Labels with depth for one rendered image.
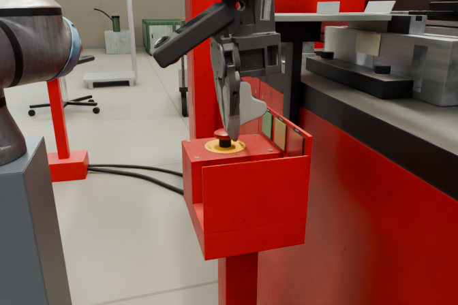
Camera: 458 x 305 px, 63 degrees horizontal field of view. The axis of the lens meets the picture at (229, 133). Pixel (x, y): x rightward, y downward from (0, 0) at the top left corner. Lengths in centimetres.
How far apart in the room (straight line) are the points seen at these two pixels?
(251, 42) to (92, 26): 974
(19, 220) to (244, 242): 36
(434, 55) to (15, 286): 76
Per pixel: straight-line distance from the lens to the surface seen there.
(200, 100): 161
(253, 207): 56
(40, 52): 74
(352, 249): 64
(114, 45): 892
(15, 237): 71
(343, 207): 64
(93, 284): 164
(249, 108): 53
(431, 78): 64
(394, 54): 71
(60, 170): 250
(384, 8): 81
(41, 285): 76
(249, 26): 52
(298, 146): 57
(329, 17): 69
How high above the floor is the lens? 101
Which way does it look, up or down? 19 degrees down
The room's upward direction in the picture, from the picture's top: straight up
